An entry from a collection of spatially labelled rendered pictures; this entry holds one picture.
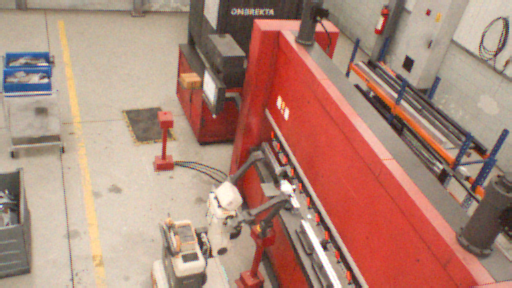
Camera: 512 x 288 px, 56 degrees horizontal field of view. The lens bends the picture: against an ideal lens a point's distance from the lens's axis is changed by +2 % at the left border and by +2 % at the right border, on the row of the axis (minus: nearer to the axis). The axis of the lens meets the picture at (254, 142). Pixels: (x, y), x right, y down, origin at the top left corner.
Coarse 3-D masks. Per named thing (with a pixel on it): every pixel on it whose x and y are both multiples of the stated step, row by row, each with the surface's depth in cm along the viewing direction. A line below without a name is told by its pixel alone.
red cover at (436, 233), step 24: (288, 48) 448; (312, 72) 403; (336, 96) 374; (336, 120) 368; (360, 120) 350; (360, 144) 337; (384, 168) 312; (408, 192) 291; (408, 216) 291; (432, 216) 276; (432, 240) 272; (456, 264) 255; (480, 264) 252
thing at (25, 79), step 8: (8, 72) 573; (16, 72) 576; (24, 72) 579; (32, 72) 583; (40, 72) 584; (48, 72) 590; (8, 80) 558; (16, 80) 558; (24, 80) 561; (32, 80) 564; (40, 80) 568; (48, 80) 576; (8, 88) 549; (16, 88) 553; (24, 88) 556; (32, 88) 559; (40, 88) 563; (48, 88) 566; (8, 96) 555
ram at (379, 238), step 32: (288, 64) 454; (288, 96) 458; (288, 128) 462; (320, 128) 398; (320, 160) 401; (352, 160) 352; (320, 192) 404; (352, 192) 355; (384, 192) 316; (352, 224) 357; (384, 224) 318; (352, 256) 360; (384, 256) 320; (416, 256) 289
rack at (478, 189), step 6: (492, 156) 443; (486, 168) 450; (492, 168) 447; (480, 174) 456; (486, 174) 450; (480, 180) 457; (474, 186) 464; (480, 186) 459; (474, 192) 465; (480, 192) 459; (468, 198) 472; (504, 246) 452; (510, 246) 453
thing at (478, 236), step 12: (492, 180) 241; (504, 180) 236; (492, 192) 239; (504, 192) 234; (480, 204) 249; (492, 204) 241; (504, 204) 236; (480, 216) 248; (492, 216) 243; (504, 216) 238; (468, 228) 257; (480, 228) 250; (492, 228) 247; (504, 228) 238; (456, 240) 263; (468, 240) 257; (480, 240) 253; (492, 240) 252; (480, 252) 254; (492, 252) 258
